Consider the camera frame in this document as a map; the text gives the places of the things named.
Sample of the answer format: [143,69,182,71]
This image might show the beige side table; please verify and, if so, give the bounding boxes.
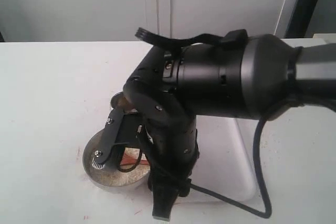
[313,33,336,43]

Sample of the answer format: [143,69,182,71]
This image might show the dark brown bowl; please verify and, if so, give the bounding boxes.
[110,92,138,114]

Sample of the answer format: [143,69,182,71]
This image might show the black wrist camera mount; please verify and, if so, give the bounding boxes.
[92,109,124,170]

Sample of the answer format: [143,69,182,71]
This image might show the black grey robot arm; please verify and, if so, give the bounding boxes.
[123,29,335,220]

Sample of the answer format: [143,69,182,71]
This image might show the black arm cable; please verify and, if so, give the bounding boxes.
[183,119,272,221]

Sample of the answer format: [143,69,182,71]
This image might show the metal rice bowl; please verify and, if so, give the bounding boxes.
[82,130,150,193]

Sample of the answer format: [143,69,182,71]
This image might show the white cabinet doors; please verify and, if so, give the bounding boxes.
[1,0,296,41]

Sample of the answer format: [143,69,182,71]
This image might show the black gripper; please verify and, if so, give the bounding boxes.
[115,103,198,221]

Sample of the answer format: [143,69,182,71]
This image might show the brown wooden spoon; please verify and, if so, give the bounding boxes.
[120,156,150,167]

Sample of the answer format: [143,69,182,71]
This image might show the dark door frame post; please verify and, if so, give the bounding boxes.
[284,0,318,38]

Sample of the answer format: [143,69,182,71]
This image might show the white plastic tray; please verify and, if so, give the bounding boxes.
[191,116,257,202]

